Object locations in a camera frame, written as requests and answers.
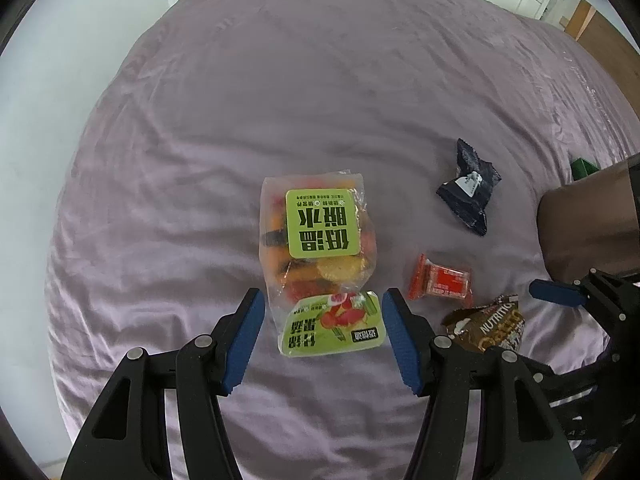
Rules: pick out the clear dried fruit packet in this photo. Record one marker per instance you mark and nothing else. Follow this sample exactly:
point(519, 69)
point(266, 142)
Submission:
point(320, 260)

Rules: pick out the dark blue snack packet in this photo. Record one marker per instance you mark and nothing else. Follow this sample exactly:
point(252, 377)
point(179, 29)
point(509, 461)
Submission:
point(467, 190)

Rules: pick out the green tray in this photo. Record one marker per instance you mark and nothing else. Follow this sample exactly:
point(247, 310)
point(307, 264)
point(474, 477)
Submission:
point(584, 169)

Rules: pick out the purple bedsheet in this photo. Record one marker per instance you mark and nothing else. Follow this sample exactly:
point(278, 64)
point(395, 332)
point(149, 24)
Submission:
point(225, 125)

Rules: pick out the wooden headboard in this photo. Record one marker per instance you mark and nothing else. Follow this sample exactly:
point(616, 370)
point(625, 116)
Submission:
point(581, 20)

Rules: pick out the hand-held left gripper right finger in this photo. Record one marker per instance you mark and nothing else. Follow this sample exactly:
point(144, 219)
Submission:
point(400, 340)

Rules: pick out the brown snack packet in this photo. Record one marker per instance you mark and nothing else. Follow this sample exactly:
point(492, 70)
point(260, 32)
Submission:
point(485, 327)

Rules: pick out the red snack packet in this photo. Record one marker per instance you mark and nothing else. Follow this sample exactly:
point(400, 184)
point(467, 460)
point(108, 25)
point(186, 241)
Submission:
point(442, 280)

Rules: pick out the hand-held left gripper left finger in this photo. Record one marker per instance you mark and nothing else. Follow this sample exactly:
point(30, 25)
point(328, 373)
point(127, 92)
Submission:
point(245, 340)

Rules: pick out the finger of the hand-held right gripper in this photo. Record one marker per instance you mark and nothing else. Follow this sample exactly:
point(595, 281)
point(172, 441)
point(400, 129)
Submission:
point(575, 377)
point(555, 292)

